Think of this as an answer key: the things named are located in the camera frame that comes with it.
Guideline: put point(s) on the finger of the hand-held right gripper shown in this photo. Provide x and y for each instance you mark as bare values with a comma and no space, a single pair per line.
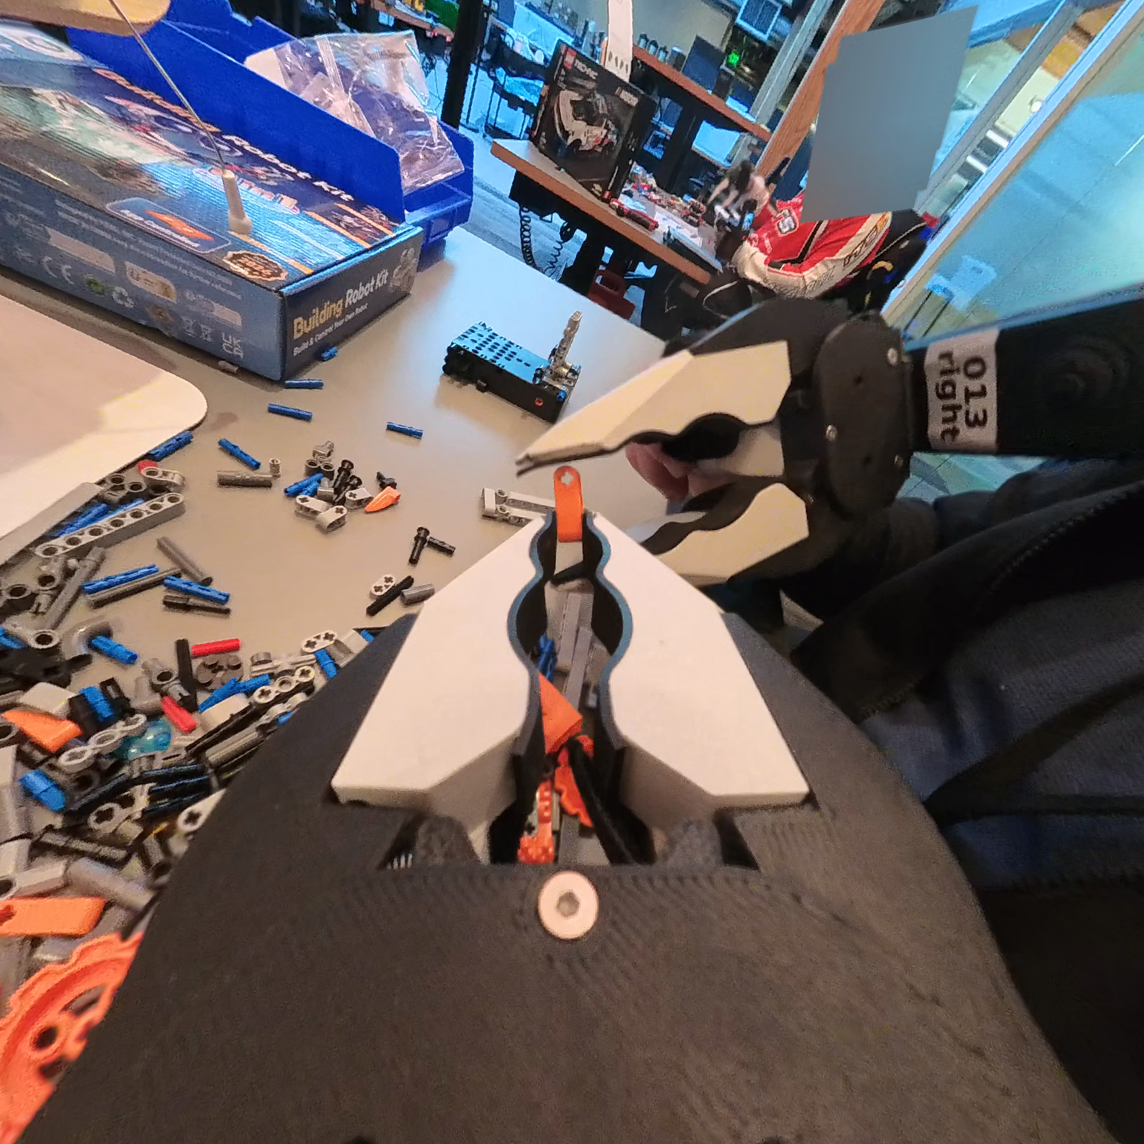
758,536
696,383

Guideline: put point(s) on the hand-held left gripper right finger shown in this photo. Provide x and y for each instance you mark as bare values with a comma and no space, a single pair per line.
705,714

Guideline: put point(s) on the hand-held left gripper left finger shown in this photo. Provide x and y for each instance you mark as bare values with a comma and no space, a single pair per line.
428,714

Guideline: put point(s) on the grey frame piece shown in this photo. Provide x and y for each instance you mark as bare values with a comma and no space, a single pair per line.
562,348

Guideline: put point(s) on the small orange beam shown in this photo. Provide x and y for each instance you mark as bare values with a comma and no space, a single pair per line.
567,499

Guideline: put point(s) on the black perforated motor block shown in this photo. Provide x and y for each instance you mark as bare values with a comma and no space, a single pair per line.
499,365

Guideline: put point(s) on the pile of small building pieces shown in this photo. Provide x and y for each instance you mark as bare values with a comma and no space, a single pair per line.
178,679

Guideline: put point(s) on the person's right hand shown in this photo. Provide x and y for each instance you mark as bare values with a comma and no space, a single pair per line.
679,482

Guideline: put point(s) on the wooden table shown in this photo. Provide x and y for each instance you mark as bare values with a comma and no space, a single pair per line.
608,205

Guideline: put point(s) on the person's dark jacket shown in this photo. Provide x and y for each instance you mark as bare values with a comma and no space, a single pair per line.
1054,536

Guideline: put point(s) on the person's blue shirt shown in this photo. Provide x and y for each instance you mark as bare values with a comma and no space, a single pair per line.
1001,679

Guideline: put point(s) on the black car kit box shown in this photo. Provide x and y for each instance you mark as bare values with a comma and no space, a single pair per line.
589,115

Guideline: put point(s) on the black slanted pole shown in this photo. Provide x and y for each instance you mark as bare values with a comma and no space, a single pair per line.
459,53

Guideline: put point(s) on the long grey holed beam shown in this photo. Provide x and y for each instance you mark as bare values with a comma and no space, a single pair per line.
44,521

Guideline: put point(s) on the clear plastic bag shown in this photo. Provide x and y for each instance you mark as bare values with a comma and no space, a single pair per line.
375,97

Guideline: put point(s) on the white book stand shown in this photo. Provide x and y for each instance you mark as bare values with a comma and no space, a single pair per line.
81,411

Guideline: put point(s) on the blue plastic bin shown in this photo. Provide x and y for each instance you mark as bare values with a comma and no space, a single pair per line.
312,115

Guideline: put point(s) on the group of orange gear wheels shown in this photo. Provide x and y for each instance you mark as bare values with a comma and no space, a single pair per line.
53,1035

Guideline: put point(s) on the blue robot kit box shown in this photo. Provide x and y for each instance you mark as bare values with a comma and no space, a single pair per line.
178,205

